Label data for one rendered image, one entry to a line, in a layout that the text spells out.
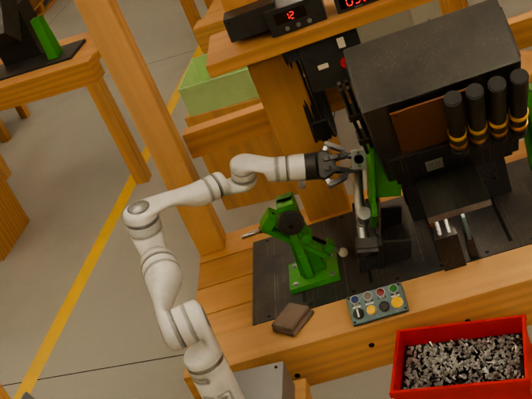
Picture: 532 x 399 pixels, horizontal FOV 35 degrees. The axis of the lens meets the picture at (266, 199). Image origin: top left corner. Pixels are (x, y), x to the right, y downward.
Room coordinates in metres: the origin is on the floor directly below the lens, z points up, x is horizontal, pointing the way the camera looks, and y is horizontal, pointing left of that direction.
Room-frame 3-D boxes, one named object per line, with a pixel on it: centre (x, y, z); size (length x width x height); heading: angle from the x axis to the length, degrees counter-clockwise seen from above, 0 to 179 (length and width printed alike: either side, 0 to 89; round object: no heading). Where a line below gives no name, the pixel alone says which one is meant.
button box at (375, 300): (1.76, -0.16, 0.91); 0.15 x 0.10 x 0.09; 79
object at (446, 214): (1.90, -0.46, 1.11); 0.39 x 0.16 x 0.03; 169
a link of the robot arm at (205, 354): (1.57, 0.27, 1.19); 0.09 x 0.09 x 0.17; 5
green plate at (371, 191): (1.96, -0.32, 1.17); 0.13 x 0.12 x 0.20; 79
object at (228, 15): (2.28, -0.16, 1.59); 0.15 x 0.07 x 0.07; 79
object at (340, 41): (2.24, -0.34, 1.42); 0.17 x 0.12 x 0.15; 79
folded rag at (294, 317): (1.85, 0.06, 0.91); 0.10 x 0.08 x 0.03; 130
